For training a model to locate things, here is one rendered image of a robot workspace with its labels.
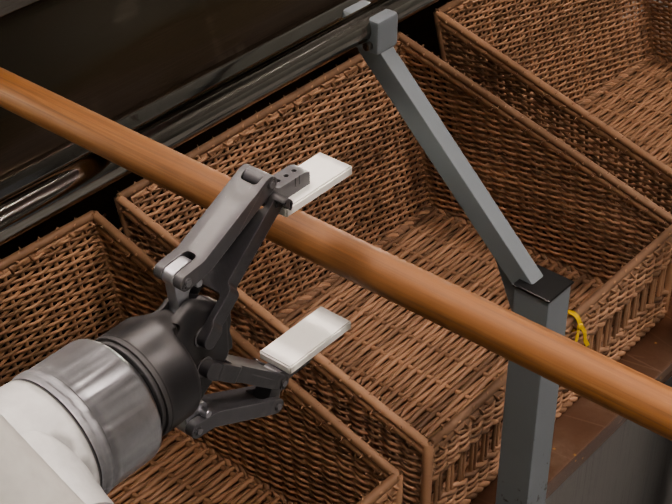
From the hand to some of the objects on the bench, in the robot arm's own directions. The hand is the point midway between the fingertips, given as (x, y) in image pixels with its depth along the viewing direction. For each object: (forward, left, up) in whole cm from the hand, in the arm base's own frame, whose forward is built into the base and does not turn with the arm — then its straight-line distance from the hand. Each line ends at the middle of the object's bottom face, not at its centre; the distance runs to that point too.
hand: (326, 249), depth 104 cm
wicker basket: (-3, +34, -61) cm, 70 cm away
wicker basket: (+55, +34, -61) cm, 89 cm away
